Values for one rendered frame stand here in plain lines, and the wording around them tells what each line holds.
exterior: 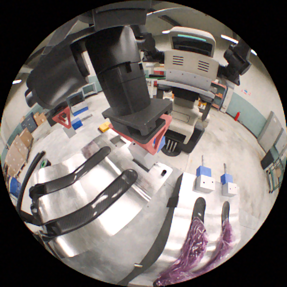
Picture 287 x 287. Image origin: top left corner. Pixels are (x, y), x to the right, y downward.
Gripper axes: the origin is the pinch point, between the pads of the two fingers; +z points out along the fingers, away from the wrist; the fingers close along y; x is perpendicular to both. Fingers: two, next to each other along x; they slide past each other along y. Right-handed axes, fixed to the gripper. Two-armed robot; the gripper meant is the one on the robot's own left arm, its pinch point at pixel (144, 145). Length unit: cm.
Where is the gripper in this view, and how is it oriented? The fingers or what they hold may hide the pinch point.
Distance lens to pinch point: 18.0
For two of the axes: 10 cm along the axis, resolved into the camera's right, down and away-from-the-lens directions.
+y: 7.3, 3.8, -5.7
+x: 6.4, -6.6, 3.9
